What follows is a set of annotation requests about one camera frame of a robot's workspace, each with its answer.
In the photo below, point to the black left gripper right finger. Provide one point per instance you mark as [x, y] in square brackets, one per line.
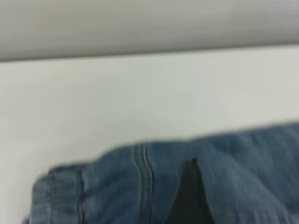
[198, 203]

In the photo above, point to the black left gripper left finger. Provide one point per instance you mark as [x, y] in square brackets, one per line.
[181, 200]

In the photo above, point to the blue denim kids pants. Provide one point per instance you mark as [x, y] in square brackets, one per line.
[112, 186]

